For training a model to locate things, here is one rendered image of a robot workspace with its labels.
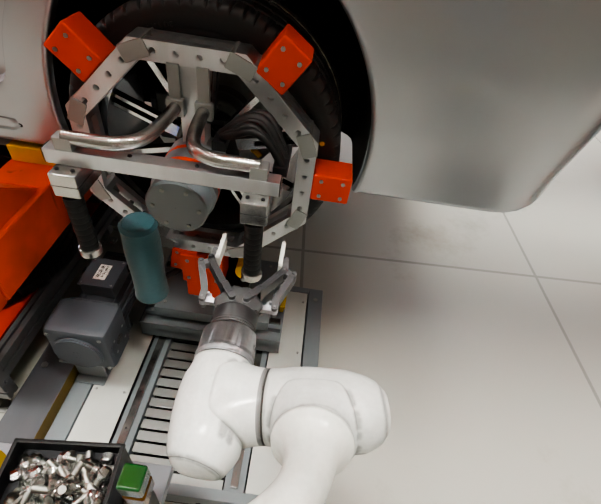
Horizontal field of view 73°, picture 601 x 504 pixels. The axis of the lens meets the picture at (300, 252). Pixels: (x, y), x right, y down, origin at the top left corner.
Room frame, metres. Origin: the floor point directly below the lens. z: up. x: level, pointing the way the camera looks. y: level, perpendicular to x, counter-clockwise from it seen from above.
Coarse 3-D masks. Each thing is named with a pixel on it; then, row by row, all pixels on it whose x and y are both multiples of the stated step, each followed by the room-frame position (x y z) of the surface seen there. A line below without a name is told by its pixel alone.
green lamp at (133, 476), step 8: (128, 464) 0.20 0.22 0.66; (136, 464) 0.21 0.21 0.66; (128, 472) 0.19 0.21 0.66; (136, 472) 0.19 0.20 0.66; (144, 472) 0.20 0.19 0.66; (120, 480) 0.18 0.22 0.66; (128, 480) 0.18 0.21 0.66; (136, 480) 0.18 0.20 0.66; (144, 480) 0.19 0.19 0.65; (120, 488) 0.17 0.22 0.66; (128, 488) 0.17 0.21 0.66; (136, 488) 0.17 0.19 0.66; (144, 488) 0.18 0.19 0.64; (128, 496) 0.17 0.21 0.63; (136, 496) 0.17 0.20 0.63
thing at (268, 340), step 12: (168, 264) 1.06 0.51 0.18; (276, 288) 1.05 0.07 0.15; (144, 312) 0.83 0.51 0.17; (144, 324) 0.79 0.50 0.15; (156, 324) 0.79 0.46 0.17; (168, 324) 0.80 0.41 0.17; (180, 324) 0.82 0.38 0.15; (192, 324) 0.83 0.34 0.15; (204, 324) 0.83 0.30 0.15; (276, 324) 0.87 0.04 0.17; (168, 336) 0.79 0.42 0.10; (180, 336) 0.79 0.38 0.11; (192, 336) 0.79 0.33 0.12; (264, 336) 0.82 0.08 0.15; (276, 336) 0.83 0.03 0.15; (264, 348) 0.80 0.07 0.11; (276, 348) 0.80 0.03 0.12
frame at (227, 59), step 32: (160, 32) 0.82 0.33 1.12; (128, 64) 0.77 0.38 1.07; (192, 64) 0.77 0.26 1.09; (224, 64) 0.78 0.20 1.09; (256, 64) 0.78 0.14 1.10; (96, 96) 0.77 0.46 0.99; (256, 96) 0.78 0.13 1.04; (288, 96) 0.82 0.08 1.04; (96, 128) 0.81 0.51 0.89; (288, 128) 0.78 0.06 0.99; (96, 192) 0.76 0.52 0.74; (128, 192) 0.81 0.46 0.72; (160, 224) 0.81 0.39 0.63; (288, 224) 0.78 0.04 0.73
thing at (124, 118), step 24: (216, 72) 0.88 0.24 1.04; (120, 96) 0.87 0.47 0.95; (216, 96) 0.88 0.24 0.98; (120, 120) 0.92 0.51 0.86; (144, 120) 0.87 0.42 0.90; (168, 144) 0.88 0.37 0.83; (240, 144) 0.88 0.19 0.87; (144, 192) 0.86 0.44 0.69; (240, 192) 0.88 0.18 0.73; (288, 192) 0.88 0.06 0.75; (216, 216) 0.89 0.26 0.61
